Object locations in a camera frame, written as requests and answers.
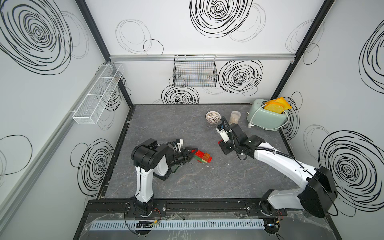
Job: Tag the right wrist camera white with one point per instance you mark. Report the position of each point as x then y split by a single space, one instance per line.
222 132

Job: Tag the yellow toast slice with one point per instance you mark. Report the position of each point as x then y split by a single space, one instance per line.
274 107
283 102

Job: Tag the translucent plastic cup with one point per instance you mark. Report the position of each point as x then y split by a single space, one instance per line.
235 117

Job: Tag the white wire shelf basket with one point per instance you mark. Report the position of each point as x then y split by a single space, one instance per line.
97 98

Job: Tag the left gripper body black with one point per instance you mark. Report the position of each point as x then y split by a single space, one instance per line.
179 157

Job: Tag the yellow toast slice back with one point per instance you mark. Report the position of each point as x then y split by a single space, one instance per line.
283 102

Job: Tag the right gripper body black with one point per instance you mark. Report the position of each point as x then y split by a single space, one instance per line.
226 147

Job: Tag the white perforated bowl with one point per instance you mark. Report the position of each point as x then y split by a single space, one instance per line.
213 117

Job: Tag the yellow toast slice front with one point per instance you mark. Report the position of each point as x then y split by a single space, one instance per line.
274 107

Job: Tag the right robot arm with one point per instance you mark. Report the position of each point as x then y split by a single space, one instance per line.
316 192

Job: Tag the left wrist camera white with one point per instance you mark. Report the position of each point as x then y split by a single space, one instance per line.
180 143

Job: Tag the red large lego brick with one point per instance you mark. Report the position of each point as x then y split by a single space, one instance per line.
199 154

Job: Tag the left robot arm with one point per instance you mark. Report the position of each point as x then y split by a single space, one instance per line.
152 159

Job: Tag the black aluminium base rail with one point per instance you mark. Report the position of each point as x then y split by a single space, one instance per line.
253 207

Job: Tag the orange lego brick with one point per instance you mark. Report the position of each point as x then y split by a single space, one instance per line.
206 156

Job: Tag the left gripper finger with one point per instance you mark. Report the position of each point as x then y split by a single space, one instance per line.
187 159
190 149

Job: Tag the mint green toaster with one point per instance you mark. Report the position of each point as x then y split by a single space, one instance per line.
259 117

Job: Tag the grey slotted cable duct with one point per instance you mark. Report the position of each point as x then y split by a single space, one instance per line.
220 224

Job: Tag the black wire basket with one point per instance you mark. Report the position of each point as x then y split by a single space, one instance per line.
195 71

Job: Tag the green lego brick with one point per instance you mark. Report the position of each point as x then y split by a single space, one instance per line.
200 160

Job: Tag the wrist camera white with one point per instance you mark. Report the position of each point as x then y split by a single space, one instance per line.
222 132
180 143

